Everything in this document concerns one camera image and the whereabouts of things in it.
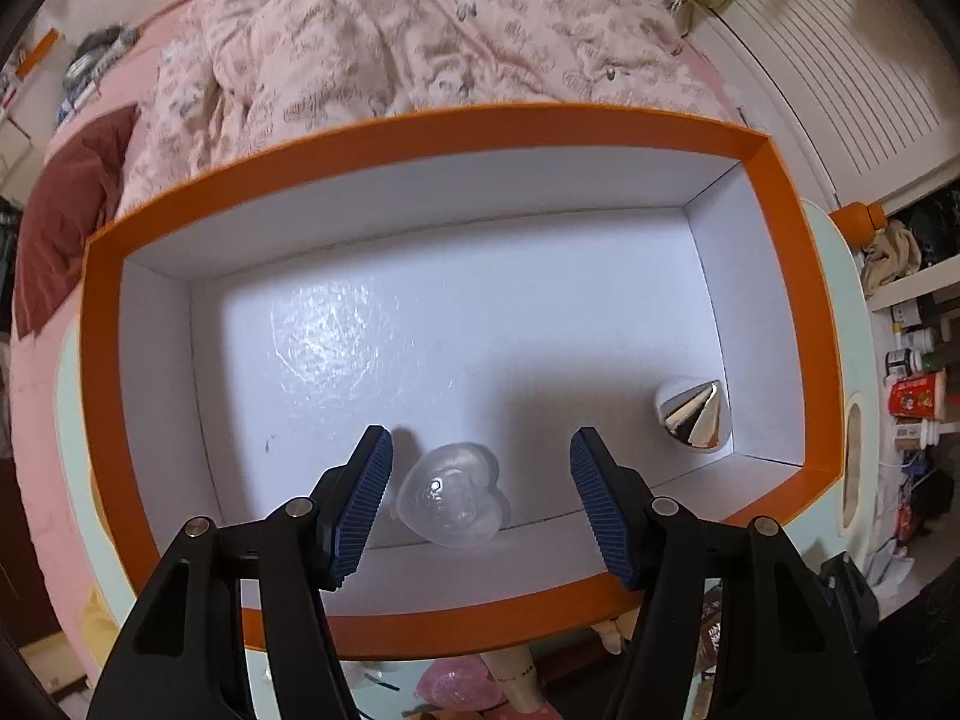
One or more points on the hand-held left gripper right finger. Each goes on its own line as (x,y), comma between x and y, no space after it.
(604,510)

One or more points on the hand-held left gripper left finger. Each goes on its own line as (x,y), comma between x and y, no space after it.
(364,510)

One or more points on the clear heart-shaped case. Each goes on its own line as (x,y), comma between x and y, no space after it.
(450,495)

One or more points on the orange cardboard box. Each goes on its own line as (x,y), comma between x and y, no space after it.
(450,315)

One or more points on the silver cone ornament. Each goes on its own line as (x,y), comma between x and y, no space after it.
(694,416)

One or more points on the pink glitter heart case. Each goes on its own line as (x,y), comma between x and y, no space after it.
(457,682)

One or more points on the red printed cup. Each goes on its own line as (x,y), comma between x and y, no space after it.
(919,396)

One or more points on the dark jar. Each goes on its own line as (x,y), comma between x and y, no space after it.
(904,352)

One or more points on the white shelf unit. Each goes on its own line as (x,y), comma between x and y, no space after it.
(919,286)

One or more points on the beige crumpled cloth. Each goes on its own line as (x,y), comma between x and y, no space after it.
(889,255)

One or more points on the orange bottle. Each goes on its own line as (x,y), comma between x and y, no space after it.
(859,221)

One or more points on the maroon pillow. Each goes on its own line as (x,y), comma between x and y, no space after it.
(67,202)

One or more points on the pink floral blanket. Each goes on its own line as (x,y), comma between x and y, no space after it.
(412,37)

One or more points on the grey striped cloth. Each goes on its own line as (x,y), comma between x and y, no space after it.
(94,67)

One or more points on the box with orange lid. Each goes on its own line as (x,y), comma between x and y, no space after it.
(37,52)

